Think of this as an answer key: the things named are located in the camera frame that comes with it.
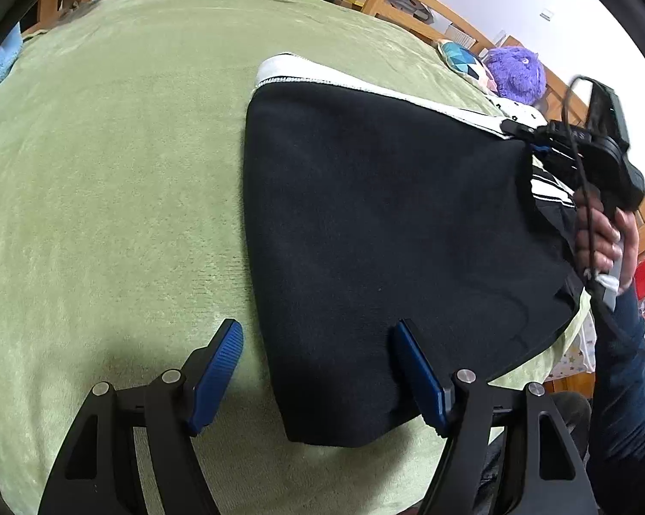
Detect black pants with white stripes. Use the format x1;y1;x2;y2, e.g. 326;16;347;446
243;54;589;446

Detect right forearm dark blue sleeve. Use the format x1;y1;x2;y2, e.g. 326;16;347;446
587;288;645;514

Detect right hand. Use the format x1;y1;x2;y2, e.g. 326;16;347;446
574;190;639;295

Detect white spotted pillow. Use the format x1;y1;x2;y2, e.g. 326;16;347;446
482;88;547;128

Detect purple plush toy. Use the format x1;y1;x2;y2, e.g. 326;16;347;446
484;47;546;105

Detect colourful geometric pillow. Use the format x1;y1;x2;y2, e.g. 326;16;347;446
437;39;491;88

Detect green bed blanket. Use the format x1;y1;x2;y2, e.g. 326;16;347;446
0;0;491;514

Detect light blue fleece garment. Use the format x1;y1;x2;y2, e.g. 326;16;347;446
0;23;23;84

